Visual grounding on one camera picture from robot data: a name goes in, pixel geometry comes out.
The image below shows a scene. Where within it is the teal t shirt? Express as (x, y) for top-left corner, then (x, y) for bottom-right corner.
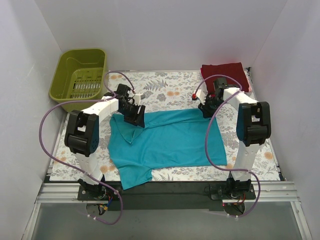
(108, 108), (227, 190)

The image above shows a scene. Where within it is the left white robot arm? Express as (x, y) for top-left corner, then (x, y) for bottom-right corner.
(64, 84), (146, 200)

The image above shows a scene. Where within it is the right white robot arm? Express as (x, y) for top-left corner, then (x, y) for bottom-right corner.
(192, 74), (272, 199)

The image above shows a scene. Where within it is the floral patterned table mat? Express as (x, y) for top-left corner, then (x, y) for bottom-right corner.
(49, 71), (282, 182)

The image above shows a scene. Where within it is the pink folded t shirt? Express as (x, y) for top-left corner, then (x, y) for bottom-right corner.
(247, 75), (253, 92)

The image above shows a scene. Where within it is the dark red folded t shirt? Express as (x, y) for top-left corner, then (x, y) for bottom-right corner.
(200, 62), (249, 93)

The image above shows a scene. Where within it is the olive green plastic basket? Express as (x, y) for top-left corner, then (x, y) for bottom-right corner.
(49, 48), (107, 104)

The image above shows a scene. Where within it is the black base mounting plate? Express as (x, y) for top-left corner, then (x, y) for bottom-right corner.
(77, 179), (257, 213)

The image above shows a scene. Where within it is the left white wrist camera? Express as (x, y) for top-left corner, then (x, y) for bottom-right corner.
(131, 93), (146, 106)

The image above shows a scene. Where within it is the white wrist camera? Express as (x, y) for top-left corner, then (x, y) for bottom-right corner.
(131, 93), (146, 106)
(191, 89), (207, 105)

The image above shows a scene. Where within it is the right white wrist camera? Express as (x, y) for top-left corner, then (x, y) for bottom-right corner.
(191, 89), (207, 105)

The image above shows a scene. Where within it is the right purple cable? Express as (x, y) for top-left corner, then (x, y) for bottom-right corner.
(194, 74), (262, 219)

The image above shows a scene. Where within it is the purple cable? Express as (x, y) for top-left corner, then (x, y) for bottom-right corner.
(194, 74), (262, 219)
(40, 71), (137, 225)

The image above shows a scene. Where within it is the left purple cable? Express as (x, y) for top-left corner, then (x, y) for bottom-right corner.
(40, 71), (137, 225)

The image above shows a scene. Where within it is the aluminium frame rail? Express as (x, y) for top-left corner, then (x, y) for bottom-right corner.
(36, 182), (80, 204)

